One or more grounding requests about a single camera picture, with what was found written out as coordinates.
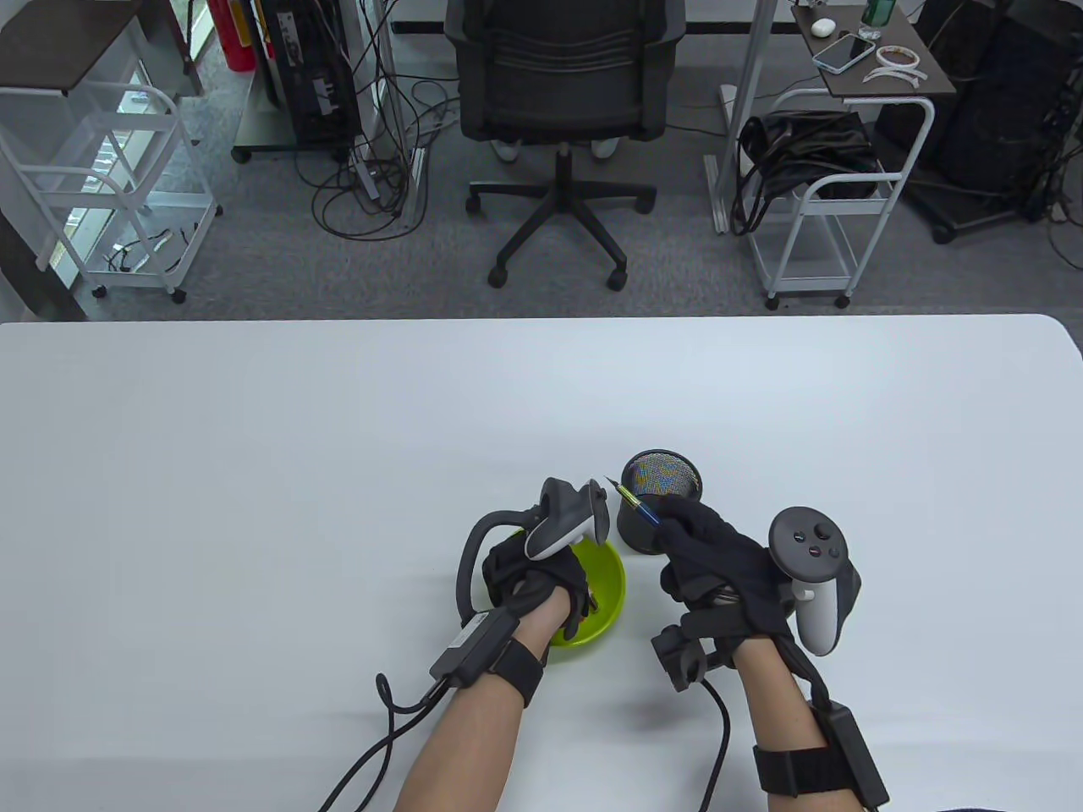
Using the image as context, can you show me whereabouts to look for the black office chair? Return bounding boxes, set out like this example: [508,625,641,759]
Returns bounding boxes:
[444,0,688,293]

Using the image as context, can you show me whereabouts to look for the black equipment stack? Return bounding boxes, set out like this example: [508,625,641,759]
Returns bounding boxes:
[876,0,1083,246]

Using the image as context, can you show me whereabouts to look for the black mesh pen cup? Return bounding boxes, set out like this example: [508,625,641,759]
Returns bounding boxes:
[616,450,704,557]

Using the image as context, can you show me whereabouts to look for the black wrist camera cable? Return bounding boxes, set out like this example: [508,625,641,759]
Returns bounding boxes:
[698,677,734,812]

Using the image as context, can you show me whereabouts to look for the lime green plastic bowl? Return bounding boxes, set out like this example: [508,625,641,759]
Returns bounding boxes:
[499,529,627,650]

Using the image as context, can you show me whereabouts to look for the tangle of black cables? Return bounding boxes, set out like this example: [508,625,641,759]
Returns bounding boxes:
[292,0,462,242]

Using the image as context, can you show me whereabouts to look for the black bag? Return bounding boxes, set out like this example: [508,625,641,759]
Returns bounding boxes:
[732,110,881,236]

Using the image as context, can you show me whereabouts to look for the person's right forearm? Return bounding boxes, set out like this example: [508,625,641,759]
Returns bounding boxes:
[732,634,855,812]

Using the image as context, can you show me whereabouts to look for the grey white VR controller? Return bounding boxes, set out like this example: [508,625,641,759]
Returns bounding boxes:
[768,506,862,657]
[457,478,612,624]

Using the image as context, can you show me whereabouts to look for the person's right hand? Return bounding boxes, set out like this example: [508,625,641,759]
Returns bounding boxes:
[656,499,800,637]

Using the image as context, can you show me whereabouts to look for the black armband cable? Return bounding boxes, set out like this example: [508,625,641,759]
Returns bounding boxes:
[317,672,454,812]

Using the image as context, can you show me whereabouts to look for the grey power strip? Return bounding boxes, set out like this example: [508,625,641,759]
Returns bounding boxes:
[351,135,383,201]

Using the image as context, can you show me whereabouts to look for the grey rolling platform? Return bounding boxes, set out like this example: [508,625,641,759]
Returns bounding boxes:
[231,76,373,166]

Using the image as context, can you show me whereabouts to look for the red fire extinguisher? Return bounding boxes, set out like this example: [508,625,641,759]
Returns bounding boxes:
[207,0,255,73]

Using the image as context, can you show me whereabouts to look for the black computer tower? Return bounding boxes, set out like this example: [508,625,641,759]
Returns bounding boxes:
[254,0,360,149]

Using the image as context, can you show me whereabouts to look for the person's left hand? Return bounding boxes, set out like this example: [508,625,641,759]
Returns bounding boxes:
[482,529,593,644]

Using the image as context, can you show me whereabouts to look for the small loose cables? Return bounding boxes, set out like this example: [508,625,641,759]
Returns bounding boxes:
[103,227,197,273]

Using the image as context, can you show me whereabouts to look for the person's left forearm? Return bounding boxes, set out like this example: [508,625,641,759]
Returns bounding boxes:
[393,584,576,812]

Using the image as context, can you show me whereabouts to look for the white wire rack cart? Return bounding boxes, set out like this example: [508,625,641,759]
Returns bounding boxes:
[0,0,206,322]

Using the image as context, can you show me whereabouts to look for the white smartphone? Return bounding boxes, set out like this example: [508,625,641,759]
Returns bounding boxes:
[814,34,877,73]

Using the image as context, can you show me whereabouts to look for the brown side table top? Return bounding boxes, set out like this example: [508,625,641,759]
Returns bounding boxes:
[791,0,957,98]

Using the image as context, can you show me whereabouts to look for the black armband with box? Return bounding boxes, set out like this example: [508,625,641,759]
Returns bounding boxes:
[430,609,545,708]
[753,702,891,809]

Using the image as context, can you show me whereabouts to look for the white desk leg frame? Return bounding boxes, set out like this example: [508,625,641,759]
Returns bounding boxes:
[364,0,424,229]
[706,0,779,233]

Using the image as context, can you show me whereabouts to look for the white rolling cart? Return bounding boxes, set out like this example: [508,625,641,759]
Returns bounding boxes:
[0,80,225,305]
[743,89,936,311]

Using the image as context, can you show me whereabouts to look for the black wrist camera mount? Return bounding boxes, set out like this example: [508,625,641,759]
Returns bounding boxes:
[651,605,745,694]

